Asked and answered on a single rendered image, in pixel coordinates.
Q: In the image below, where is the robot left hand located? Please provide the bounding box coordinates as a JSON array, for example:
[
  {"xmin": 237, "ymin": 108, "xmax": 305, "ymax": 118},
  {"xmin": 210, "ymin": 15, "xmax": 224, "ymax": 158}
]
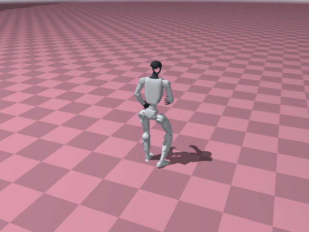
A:
[{"xmin": 143, "ymin": 101, "xmax": 150, "ymax": 109}]

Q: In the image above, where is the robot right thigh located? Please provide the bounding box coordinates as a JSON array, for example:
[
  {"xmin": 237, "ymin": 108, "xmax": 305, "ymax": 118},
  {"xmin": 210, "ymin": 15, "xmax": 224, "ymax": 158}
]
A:
[{"xmin": 155, "ymin": 114, "xmax": 172, "ymax": 141}]

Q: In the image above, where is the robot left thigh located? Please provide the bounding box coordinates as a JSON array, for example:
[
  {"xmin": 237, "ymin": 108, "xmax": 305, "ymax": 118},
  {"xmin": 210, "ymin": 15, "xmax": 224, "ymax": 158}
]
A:
[{"xmin": 138, "ymin": 109, "xmax": 151, "ymax": 141}]

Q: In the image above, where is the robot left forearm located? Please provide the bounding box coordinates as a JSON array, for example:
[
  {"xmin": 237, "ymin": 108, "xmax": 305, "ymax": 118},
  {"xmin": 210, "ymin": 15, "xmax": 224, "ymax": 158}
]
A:
[{"xmin": 135, "ymin": 96, "xmax": 146, "ymax": 105}]

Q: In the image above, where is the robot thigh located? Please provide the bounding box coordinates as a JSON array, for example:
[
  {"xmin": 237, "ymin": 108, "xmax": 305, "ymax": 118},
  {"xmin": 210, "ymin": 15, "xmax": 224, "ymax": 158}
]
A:
[
  {"xmin": 155, "ymin": 114, "xmax": 172, "ymax": 141},
  {"xmin": 138, "ymin": 109, "xmax": 151, "ymax": 141}
]

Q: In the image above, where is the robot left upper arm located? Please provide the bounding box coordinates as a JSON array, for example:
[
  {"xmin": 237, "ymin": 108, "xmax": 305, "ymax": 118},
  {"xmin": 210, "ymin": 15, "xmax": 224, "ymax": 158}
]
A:
[{"xmin": 134, "ymin": 77, "xmax": 146, "ymax": 98}]

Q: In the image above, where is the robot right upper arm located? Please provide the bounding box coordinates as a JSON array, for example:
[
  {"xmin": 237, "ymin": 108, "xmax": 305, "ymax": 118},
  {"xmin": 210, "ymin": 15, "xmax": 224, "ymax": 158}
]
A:
[{"xmin": 162, "ymin": 79, "xmax": 173, "ymax": 102}]

